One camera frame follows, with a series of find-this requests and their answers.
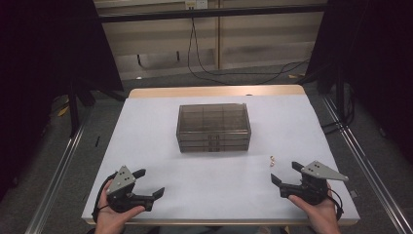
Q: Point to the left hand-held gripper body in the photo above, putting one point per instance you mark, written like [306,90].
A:
[121,182]

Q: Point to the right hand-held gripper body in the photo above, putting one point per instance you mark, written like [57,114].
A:
[313,188]

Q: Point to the metal floor rail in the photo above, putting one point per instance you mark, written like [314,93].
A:
[373,169]
[55,182]

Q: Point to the black curtain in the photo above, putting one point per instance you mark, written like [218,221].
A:
[373,65]
[39,81]

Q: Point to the black stand pole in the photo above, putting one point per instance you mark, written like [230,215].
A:
[340,97]
[73,110]

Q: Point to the person's left hand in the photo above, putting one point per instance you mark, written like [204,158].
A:
[110,222]

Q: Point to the white wall socket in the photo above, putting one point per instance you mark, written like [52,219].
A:
[196,4]

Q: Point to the smoky transparent drawer box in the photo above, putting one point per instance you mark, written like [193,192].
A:
[212,123]

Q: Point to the person's right hand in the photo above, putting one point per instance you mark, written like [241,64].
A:
[321,217]

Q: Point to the black horizontal bar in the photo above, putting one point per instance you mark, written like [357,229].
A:
[211,13]

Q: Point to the white table mat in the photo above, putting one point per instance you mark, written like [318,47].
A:
[214,182]

